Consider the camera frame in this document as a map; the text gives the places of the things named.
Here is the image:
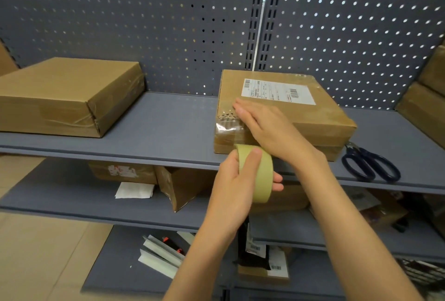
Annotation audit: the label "flat cardboard box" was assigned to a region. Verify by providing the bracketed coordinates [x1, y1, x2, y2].
[250, 182, 311, 213]

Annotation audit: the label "dark blue scissors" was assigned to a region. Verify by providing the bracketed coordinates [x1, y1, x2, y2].
[341, 142, 402, 183]

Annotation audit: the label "person's left forearm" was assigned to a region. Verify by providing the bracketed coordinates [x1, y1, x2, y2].
[163, 222, 249, 301]

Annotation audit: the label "cardboard box with red print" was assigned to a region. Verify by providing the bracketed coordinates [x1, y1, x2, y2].
[87, 160, 159, 186]

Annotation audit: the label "slotted grey shelf upright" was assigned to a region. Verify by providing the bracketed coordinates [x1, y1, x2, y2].
[245, 0, 286, 72]

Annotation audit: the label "small box with barcode label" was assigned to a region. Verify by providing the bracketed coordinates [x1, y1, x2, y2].
[237, 246, 291, 285]

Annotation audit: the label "person's right hand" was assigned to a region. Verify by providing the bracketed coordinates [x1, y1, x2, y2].
[232, 98, 328, 173]

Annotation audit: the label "person's left hand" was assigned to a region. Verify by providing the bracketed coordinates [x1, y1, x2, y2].
[204, 148, 284, 243]

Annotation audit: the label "cardboard box with printed label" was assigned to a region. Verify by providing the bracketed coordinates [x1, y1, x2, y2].
[309, 187, 409, 232]

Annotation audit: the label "black bagged item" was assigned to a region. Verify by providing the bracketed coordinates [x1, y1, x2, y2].
[232, 219, 272, 271]

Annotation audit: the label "wire basket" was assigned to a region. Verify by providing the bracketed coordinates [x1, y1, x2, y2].
[396, 257, 445, 301]

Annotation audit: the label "white flat packages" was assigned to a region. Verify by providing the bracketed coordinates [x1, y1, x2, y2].
[138, 232, 196, 280]

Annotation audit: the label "person's right forearm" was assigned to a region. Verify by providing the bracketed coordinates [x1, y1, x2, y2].
[294, 158, 424, 301]

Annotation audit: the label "brown cardboard box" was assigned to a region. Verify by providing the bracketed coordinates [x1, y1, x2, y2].
[417, 44, 445, 97]
[396, 81, 445, 150]
[0, 42, 19, 77]

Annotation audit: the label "white paper sheet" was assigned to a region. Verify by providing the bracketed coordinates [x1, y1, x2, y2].
[115, 181, 156, 200]

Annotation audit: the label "grey metal shelf board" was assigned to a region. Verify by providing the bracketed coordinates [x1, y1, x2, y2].
[80, 224, 241, 295]
[228, 248, 445, 301]
[248, 186, 445, 260]
[0, 156, 251, 234]
[0, 91, 445, 196]

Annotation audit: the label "beige packing tape roll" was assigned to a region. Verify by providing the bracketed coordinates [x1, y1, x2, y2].
[234, 143, 274, 204]

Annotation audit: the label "open torn cardboard box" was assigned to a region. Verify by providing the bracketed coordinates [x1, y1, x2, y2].
[155, 165, 224, 213]

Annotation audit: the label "cardboard box with shipping label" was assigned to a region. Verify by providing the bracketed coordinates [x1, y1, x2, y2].
[213, 69, 358, 162]

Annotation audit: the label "grey pegboard back panel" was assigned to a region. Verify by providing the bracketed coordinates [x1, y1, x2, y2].
[253, 0, 445, 111]
[0, 0, 269, 98]

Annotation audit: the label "plain taped cardboard box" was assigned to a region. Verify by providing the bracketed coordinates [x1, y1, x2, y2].
[0, 57, 146, 139]

